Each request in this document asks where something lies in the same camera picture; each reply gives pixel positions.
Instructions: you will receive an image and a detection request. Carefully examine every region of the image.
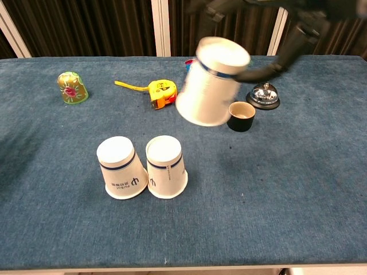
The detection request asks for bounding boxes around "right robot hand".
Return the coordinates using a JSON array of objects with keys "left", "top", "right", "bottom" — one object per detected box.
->
[{"left": 186, "top": 0, "right": 367, "bottom": 83}]

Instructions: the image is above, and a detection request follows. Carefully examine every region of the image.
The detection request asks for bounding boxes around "white paper cup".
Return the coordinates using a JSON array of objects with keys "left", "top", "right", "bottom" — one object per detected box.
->
[
  {"left": 175, "top": 36, "right": 252, "bottom": 127},
  {"left": 96, "top": 136, "right": 149, "bottom": 200},
  {"left": 145, "top": 135, "right": 189, "bottom": 199}
]

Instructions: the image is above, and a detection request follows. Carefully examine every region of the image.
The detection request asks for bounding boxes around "small black cup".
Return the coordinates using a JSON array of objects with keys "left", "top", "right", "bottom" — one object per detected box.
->
[{"left": 227, "top": 101, "right": 256, "bottom": 132}]

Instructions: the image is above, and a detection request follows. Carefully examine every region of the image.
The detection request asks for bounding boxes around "black pleated curtain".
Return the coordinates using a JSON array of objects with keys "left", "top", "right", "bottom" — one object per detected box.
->
[
  {"left": 0, "top": 28, "right": 17, "bottom": 60},
  {"left": 283, "top": 15, "right": 367, "bottom": 57},
  {"left": 169, "top": 0, "right": 279, "bottom": 57},
  {"left": 2, "top": 0, "right": 158, "bottom": 57}
]

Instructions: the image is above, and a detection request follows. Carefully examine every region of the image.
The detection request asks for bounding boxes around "chrome call bell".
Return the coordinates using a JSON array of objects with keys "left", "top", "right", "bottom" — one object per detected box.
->
[{"left": 245, "top": 81, "right": 281, "bottom": 111}]

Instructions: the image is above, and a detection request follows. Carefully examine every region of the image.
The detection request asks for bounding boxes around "yellow tape measure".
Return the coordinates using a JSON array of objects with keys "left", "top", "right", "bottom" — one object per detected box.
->
[{"left": 114, "top": 79, "right": 178, "bottom": 111}]

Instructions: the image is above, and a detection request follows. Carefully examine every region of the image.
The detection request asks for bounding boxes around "blue table cloth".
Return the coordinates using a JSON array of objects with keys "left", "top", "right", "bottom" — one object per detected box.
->
[{"left": 0, "top": 55, "right": 367, "bottom": 270}]

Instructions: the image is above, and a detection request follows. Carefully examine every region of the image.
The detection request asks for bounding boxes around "white frame post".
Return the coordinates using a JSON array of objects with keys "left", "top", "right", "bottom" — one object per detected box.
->
[
  {"left": 267, "top": 7, "right": 289, "bottom": 57},
  {"left": 0, "top": 2, "right": 32, "bottom": 58},
  {"left": 151, "top": 0, "right": 172, "bottom": 57}
]

